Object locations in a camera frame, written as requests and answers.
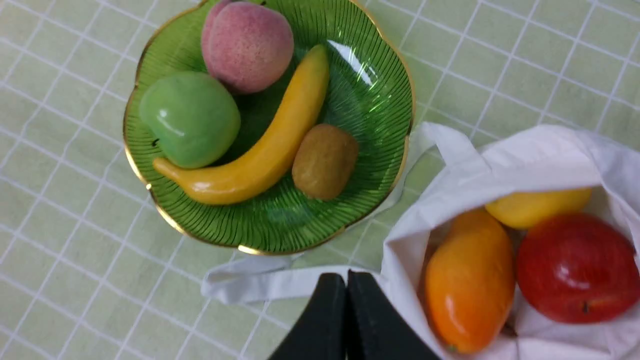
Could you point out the green apple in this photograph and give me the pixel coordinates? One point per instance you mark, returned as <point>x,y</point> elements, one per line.
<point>192,116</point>

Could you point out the white cloth tote bag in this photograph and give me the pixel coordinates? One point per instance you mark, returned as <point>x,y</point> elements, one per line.
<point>545,158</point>

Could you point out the yellow lemon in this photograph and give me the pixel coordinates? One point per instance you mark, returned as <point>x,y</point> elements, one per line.
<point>522,211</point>

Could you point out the orange mango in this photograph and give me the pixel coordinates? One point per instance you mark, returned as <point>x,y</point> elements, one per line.
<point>469,282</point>

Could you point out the yellow banana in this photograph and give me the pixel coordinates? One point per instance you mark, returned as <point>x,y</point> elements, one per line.
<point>272,156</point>

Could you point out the green checkered tablecloth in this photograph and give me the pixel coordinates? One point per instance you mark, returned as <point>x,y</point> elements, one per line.
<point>91,271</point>

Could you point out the green glass fruit bowl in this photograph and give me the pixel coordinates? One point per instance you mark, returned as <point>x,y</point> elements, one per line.
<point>371,95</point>

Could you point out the pink peach with leaf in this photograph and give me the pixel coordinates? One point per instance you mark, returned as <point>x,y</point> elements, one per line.
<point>246,46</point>

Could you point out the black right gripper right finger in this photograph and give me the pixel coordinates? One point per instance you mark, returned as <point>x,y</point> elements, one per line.
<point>375,329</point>

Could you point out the red apple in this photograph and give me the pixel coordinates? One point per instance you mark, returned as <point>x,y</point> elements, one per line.
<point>577,269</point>

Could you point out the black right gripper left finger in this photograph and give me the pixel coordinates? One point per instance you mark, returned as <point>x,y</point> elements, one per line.
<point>318,334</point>

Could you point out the brown kiwi fruit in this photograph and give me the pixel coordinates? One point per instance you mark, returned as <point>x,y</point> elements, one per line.
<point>325,162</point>

